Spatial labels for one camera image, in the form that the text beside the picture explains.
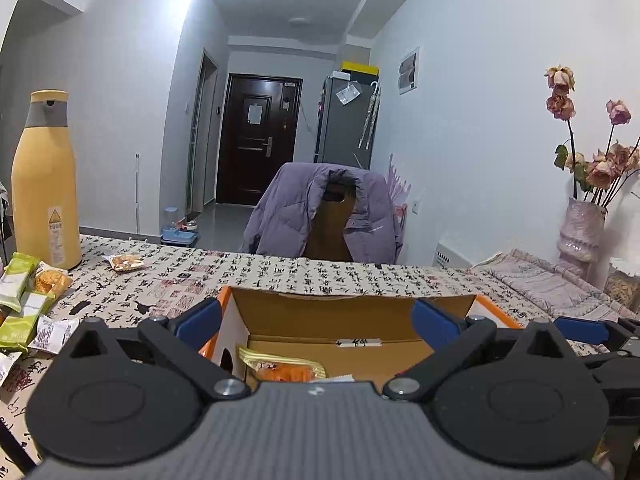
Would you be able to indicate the clear storage jar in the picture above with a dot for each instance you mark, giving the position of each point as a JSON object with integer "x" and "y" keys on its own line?
{"x": 622, "y": 285}

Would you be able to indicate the yellow thermos bottle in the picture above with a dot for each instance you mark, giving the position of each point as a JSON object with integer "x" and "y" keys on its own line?
{"x": 45, "y": 185}

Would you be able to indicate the wooden chair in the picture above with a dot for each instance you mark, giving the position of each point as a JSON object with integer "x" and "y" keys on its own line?
{"x": 330, "y": 230}

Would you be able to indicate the orange cracker packet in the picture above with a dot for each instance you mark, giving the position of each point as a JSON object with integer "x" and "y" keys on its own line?
{"x": 50, "y": 280}

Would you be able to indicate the wall picture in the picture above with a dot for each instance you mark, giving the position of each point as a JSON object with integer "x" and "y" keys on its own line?
{"x": 409, "y": 71}

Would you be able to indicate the orange cardboard box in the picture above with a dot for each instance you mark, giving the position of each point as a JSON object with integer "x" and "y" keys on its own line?
{"x": 325, "y": 315}

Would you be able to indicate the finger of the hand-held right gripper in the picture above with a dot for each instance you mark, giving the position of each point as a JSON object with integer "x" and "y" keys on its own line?
{"x": 580, "y": 330}

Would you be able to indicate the white folded umbrella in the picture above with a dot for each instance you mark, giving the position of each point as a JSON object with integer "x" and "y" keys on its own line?
{"x": 370, "y": 115}

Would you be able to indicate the folded pink patterned cloth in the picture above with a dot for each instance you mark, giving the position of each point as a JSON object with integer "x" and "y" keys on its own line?
{"x": 540, "y": 285}

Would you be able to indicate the green white snack packet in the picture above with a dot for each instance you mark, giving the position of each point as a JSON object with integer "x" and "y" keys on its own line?
{"x": 17, "y": 275}
{"x": 35, "y": 305}

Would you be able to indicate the grey interior door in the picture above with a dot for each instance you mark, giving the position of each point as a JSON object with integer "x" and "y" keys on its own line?
{"x": 200, "y": 135}

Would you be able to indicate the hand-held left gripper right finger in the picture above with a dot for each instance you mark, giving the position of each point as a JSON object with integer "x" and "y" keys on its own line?
{"x": 437, "y": 321}

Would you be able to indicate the clear plastic bag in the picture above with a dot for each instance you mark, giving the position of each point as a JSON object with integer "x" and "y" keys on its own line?
{"x": 348, "y": 94}

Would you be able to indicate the small orange snack packet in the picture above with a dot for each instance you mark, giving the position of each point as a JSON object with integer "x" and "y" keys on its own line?
{"x": 124, "y": 262}

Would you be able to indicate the grey refrigerator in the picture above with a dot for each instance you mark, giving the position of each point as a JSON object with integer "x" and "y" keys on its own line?
{"x": 340, "y": 130}

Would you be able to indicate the large orange snack packet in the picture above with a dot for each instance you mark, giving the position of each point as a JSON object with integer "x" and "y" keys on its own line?
{"x": 285, "y": 372}

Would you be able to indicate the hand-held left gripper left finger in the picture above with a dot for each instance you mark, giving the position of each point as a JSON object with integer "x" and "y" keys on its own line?
{"x": 197, "y": 319}

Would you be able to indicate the dark brown entrance door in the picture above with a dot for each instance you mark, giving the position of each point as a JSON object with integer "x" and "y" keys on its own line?
{"x": 255, "y": 160}

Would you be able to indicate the pink textured vase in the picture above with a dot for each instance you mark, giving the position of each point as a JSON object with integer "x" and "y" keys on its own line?
{"x": 582, "y": 232}

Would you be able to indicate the blue pet feeder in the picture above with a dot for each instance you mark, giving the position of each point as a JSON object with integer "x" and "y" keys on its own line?
{"x": 179, "y": 232}

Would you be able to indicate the dried pink roses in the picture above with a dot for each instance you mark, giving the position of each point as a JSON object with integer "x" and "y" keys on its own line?
{"x": 600, "y": 170}

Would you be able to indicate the purple puffer jacket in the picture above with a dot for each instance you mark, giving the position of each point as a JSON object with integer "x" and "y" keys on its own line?
{"x": 280, "y": 210}

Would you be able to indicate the yellow black box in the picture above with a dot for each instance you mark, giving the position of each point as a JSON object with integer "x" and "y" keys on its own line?
{"x": 360, "y": 68}

